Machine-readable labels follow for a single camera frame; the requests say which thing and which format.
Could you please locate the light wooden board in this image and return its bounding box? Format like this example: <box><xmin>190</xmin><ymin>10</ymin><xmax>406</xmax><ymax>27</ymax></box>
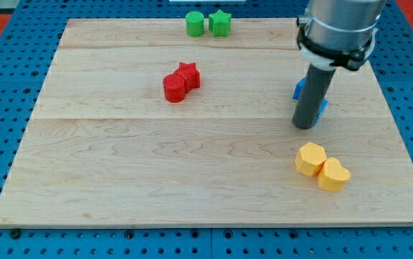
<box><xmin>0</xmin><ymin>19</ymin><xmax>413</xmax><ymax>229</ymax></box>

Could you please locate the red star block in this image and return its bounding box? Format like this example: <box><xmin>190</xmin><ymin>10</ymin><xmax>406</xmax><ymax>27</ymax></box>
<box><xmin>174</xmin><ymin>62</ymin><xmax>201</xmax><ymax>94</ymax></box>

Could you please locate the blue block behind rod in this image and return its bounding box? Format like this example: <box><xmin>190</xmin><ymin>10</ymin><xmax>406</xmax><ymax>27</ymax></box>
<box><xmin>292</xmin><ymin>78</ymin><xmax>306</xmax><ymax>100</ymax></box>

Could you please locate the green star block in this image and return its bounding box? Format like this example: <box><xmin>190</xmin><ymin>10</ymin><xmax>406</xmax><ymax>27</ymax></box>
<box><xmin>209</xmin><ymin>9</ymin><xmax>232</xmax><ymax>37</ymax></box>

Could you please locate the green cylinder block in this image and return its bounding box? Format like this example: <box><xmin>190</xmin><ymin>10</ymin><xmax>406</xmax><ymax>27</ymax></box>
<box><xmin>185</xmin><ymin>11</ymin><xmax>204</xmax><ymax>37</ymax></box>

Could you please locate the yellow hexagon block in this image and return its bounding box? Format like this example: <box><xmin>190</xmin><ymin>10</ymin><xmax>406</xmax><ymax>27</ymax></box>
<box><xmin>294</xmin><ymin>142</ymin><xmax>327</xmax><ymax>177</ymax></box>

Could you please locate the red cylinder block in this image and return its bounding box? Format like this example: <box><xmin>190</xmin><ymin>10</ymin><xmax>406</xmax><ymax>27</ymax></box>
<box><xmin>163</xmin><ymin>73</ymin><xmax>186</xmax><ymax>103</ymax></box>

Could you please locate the yellow heart block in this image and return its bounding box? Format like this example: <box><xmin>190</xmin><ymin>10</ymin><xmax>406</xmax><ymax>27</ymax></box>
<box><xmin>317</xmin><ymin>158</ymin><xmax>351</xmax><ymax>192</ymax></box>

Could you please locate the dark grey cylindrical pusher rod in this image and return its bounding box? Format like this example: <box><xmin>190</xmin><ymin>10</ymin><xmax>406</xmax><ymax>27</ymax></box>
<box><xmin>292</xmin><ymin>64</ymin><xmax>335</xmax><ymax>130</ymax></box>

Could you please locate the blue block lower right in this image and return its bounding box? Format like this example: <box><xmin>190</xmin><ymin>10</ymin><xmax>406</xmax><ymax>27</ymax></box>
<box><xmin>314</xmin><ymin>99</ymin><xmax>328</xmax><ymax>126</ymax></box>

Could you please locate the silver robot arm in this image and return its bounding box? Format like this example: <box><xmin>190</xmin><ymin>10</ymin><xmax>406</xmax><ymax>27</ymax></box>
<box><xmin>292</xmin><ymin>0</ymin><xmax>386</xmax><ymax>130</ymax></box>

